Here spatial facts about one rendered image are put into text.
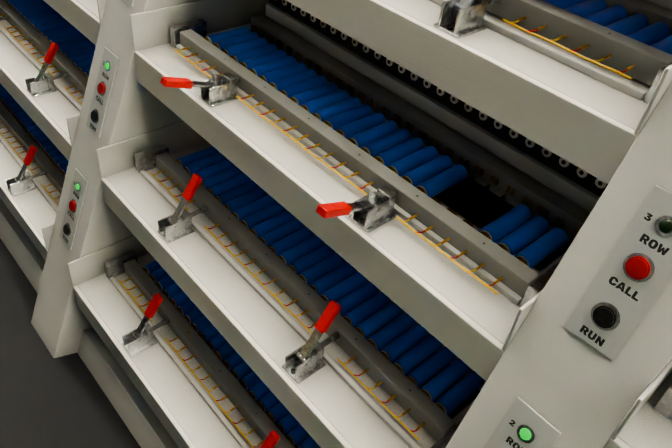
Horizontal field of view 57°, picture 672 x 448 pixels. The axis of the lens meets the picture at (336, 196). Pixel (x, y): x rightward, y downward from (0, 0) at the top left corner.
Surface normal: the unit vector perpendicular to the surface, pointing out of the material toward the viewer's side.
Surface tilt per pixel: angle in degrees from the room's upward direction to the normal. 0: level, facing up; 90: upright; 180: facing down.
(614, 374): 90
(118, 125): 90
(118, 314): 21
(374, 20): 111
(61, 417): 0
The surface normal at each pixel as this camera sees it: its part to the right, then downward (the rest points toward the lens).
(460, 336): -0.74, 0.36
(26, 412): 0.36, -0.85
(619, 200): -0.65, 0.05
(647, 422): 0.11, -0.77
